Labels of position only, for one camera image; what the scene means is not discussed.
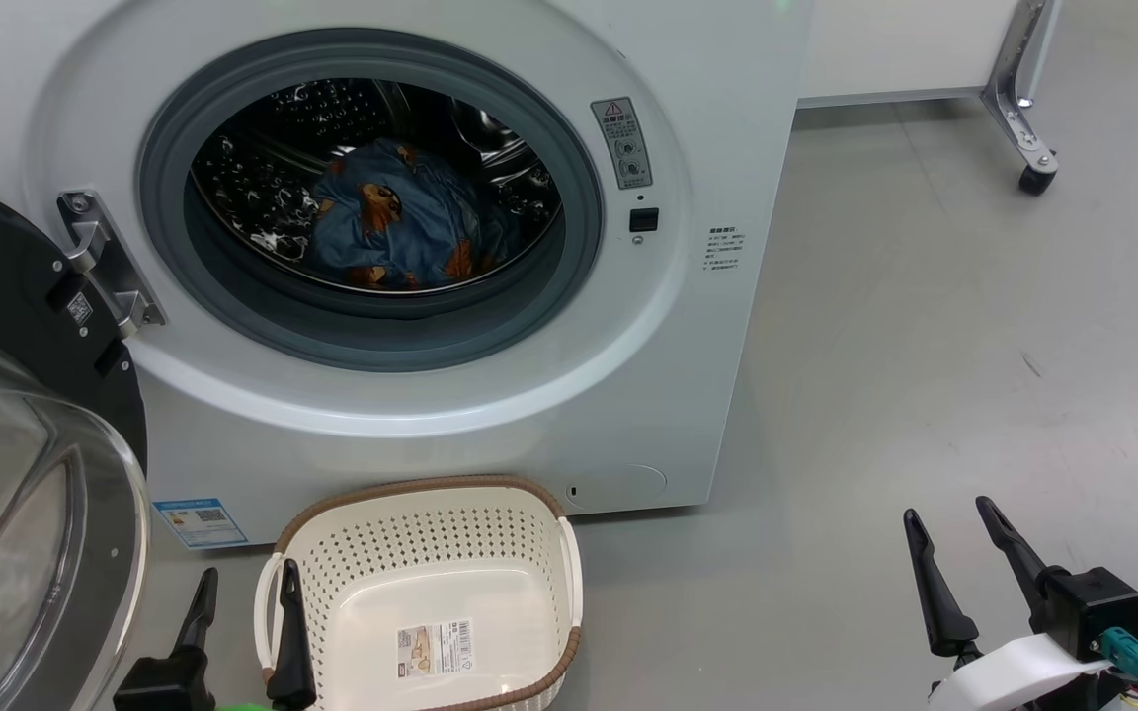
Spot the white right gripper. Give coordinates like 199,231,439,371
903,496,1118,711

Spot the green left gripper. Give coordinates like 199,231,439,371
171,559,318,711

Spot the blue cartoon print shirt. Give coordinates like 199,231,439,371
307,138,526,292

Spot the basket product label sticker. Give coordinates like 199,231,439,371
396,619,476,678

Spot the cream basket with brown rim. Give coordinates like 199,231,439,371
253,475,585,711

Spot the white front-load washing machine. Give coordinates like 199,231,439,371
0,0,812,549

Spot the grey rubber door gasket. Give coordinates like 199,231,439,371
137,28,605,373

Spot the silver metal door hinge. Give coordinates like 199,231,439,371
57,191,167,340

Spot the blue energy label sticker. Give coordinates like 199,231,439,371
152,497,249,550

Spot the round drain filter cover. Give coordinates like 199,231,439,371
564,464,669,512

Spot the black printed text label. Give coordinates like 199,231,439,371
702,225,748,273

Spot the steel perforated washer drum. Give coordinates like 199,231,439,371
189,77,565,297

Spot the silver metal table leg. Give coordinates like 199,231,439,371
982,0,1064,179

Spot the white table panel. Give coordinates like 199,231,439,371
796,0,1024,108

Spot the grey warning sticker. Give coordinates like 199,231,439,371
590,97,654,191

